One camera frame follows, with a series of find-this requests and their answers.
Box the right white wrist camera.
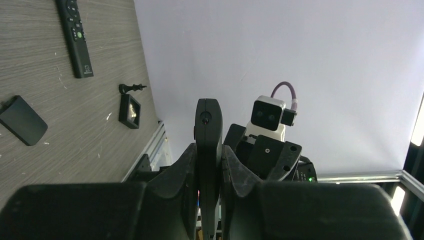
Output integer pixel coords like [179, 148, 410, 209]
[245, 95, 298, 142]

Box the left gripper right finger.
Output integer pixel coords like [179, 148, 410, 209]
[221, 146, 411, 240]

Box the black remote control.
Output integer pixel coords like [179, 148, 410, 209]
[54, 0, 94, 79]

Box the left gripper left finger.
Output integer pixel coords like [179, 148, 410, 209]
[0, 143, 198, 240]

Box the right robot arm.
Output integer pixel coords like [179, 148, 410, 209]
[224, 123, 317, 182]

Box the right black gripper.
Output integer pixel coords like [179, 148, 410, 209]
[224, 123, 302, 181]

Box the small black square frame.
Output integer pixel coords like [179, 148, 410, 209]
[118, 94, 141, 129]

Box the small black peg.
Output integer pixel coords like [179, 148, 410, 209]
[118, 84, 147, 95]

